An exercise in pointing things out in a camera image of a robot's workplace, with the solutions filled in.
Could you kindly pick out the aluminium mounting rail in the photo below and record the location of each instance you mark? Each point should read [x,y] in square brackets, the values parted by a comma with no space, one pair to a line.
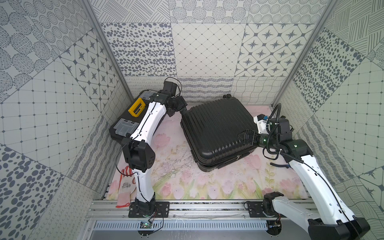
[184,210]

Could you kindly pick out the red white work glove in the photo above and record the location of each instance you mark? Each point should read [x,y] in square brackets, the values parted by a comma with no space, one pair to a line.
[127,186]

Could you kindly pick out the floral pink table mat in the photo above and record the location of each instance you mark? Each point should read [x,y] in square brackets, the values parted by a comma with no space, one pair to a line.
[176,176]

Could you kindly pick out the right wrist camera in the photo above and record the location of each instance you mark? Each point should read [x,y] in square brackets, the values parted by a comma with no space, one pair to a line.
[261,122]

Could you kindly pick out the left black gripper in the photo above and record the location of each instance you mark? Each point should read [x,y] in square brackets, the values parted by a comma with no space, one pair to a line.
[180,103]

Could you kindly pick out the black hard-shell suitcase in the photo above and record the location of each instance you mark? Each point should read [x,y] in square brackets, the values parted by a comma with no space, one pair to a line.
[215,132]

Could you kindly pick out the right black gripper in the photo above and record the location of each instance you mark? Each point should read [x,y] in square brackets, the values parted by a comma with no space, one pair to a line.
[253,137]

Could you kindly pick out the black toolbox yellow handle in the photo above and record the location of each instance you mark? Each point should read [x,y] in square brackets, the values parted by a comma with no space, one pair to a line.
[129,130]

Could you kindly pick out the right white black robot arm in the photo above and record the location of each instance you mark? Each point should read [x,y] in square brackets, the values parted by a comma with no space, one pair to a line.
[334,219]

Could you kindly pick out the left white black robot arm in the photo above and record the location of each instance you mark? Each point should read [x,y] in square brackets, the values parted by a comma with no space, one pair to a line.
[137,149]

